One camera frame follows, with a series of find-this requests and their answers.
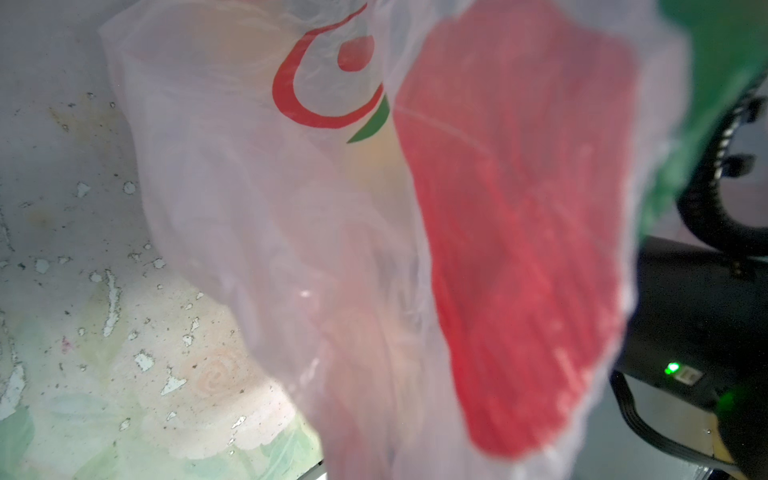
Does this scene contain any pink plastic bag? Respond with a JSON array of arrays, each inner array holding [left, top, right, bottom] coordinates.
[[98, 0, 768, 480]]

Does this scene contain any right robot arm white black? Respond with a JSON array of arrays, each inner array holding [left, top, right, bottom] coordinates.
[[610, 80, 767, 479]]

